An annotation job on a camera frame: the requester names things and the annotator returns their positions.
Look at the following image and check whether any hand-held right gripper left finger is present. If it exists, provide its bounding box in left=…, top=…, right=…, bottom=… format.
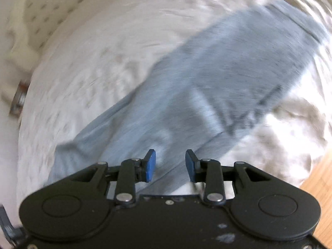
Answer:
left=67, top=149, right=156, bottom=205

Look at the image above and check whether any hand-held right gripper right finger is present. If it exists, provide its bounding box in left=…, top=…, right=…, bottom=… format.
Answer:
left=185, top=149, right=273, bottom=205

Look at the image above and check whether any grey-blue sock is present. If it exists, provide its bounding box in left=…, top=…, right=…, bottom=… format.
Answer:
left=48, top=0, right=328, bottom=196

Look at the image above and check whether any white bed blanket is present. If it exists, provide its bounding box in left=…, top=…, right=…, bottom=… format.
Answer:
left=16, top=0, right=332, bottom=208

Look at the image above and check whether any brown box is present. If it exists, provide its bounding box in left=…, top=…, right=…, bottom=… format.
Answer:
left=9, top=80, right=30, bottom=117

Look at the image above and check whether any white patterned pillow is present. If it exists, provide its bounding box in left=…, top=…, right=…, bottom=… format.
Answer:
left=7, top=0, right=89, bottom=57

